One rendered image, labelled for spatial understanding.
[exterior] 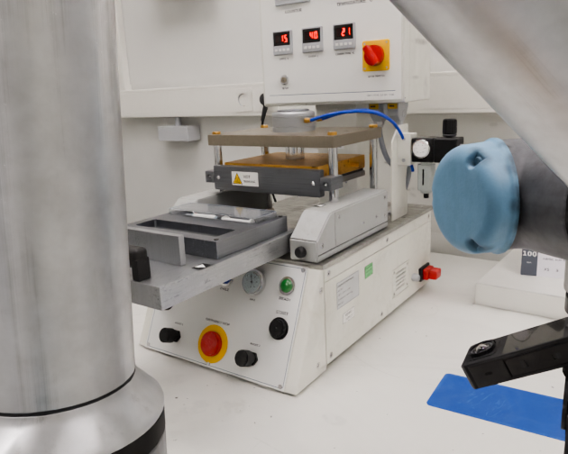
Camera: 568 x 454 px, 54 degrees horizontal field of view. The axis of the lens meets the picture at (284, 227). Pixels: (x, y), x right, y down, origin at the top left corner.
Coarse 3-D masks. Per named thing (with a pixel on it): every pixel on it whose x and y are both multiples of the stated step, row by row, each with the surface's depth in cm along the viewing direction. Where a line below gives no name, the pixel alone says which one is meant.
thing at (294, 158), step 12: (264, 156) 110; (276, 156) 109; (288, 156) 103; (300, 156) 103; (312, 156) 106; (324, 156) 105; (348, 156) 103; (360, 156) 104; (312, 168) 92; (324, 168) 93; (348, 168) 100; (360, 168) 105
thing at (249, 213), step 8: (176, 208) 91; (184, 208) 91; (192, 208) 90; (200, 208) 90; (208, 208) 90; (216, 208) 89; (224, 208) 89; (232, 208) 89; (240, 208) 88; (248, 208) 88; (240, 216) 83; (248, 216) 82; (256, 216) 82
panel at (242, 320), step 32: (224, 288) 91; (160, 320) 97; (192, 320) 93; (224, 320) 90; (256, 320) 86; (288, 320) 83; (192, 352) 92; (224, 352) 88; (256, 352) 85; (288, 352) 82
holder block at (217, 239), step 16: (128, 224) 85; (144, 224) 86; (160, 224) 88; (176, 224) 86; (192, 224) 84; (208, 224) 83; (224, 224) 82; (240, 224) 82; (256, 224) 81; (272, 224) 83; (192, 240) 75; (208, 240) 74; (224, 240) 74; (240, 240) 77; (256, 240) 80; (208, 256) 74; (224, 256) 75
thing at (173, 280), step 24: (144, 240) 75; (168, 240) 72; (288, 240) 85; (168, 264) 73; (192, 264) 72; (216, 264) 72; (240, 264) 76; (144, 288) 66; (168, 288) 65; (192, 288) 69
